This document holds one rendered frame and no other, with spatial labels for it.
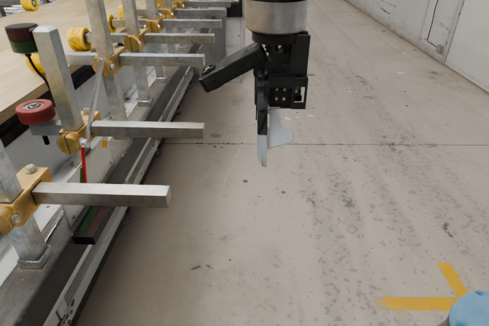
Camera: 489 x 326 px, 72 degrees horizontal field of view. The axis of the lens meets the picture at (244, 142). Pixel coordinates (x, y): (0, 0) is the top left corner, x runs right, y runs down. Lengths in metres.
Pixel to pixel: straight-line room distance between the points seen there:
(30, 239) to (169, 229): 1.10
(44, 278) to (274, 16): 0.64
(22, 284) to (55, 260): 0.07
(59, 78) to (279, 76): 0.50
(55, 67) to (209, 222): 1.20
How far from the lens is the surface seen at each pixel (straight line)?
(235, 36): 3.34
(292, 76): 0.53
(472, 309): 0.54
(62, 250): 0.84
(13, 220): 0.71
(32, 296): 0.78
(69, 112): 0.87
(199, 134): 0.84
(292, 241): 1.72
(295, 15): 0.50
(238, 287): 1.55
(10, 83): 1.20
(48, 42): 0.82
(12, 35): 0.84
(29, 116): 0.95
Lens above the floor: 1.26
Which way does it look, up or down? 31 degrees down
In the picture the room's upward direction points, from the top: straight up
